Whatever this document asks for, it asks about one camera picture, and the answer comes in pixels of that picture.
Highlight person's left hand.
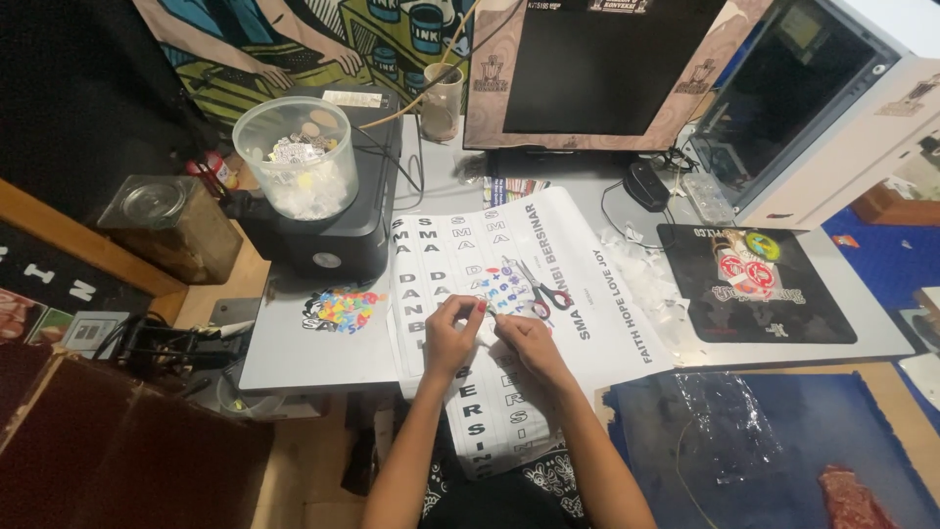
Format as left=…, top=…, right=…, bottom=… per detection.
left=423, top=294, right=489, bottom=381

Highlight person's right hand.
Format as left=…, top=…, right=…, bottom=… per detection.
left=493, top=313, right=565, bottom=385

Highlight white letter sticker sheet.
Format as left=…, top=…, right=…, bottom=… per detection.
left=391, top=186, right=675, bottom=480

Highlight colourful printed leaflet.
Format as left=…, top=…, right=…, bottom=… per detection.
left=482, top=176, right=550, bottom=210

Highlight pile of white paper scraps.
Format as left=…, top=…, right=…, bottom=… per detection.
left=598, top=224, right=695, bottom=361

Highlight pile of colourful letter stickers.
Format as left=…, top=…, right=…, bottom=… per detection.
left=303, top=288, right=389, bottom=335

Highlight person's patterned black clothing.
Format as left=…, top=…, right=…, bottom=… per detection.
left=422, top=422, right=588, bottom=529

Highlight black computer mouse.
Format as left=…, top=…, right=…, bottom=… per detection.
left=624, top=162, right=671, bottom=213

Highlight black printer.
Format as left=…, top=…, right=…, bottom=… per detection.
left=220, top=84, right=403, bottom=286

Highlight clear plastic cup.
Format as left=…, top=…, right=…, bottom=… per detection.
left=420, top=62, right=465, bottom=143

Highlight clear plastic blister tray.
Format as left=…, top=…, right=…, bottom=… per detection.
left=681, top=172, right=736, bottom=226

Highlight clear plastic wrap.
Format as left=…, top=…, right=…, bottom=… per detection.
left=674, top=371, right=787, bottom=486

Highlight stickers on mouse pad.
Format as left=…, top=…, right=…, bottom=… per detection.
left=711, top=229, right=807, bottom=306

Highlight black mouse pad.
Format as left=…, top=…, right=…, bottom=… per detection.
left=657, top=223, right=859, bottom=345

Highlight bamboo stick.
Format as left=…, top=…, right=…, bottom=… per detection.
left=358, top=0, right=482, bottom=131

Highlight clear plastic tub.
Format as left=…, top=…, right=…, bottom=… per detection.
left=232, top=96, right=360, bottom=221

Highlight red bottle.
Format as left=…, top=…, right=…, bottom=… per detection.
left=185, top=150, right=239, bottom=193

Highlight wooden box with glass lid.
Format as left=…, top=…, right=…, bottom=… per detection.
left=97, top=175, right=244, bottom=286

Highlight white computer case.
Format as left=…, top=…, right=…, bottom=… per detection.
left=689, top=0, right=940, bottom=231

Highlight red cloth piece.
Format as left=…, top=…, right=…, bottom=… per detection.
left=819, top=464, right=900, bottom=529

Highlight red handled scissors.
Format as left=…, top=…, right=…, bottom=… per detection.
left=502, top=256, right=574, bottom=320

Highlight computer monitor with patterned frame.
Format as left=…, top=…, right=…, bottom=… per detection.
left=463, top=0, right=776, bottom=153

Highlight black cable bundle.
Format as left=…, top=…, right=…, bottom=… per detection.
left=92, top=314, right=254, bottom=383

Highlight illustrated wall poster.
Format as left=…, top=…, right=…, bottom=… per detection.
left=132, top=0, right=486, bottom=126

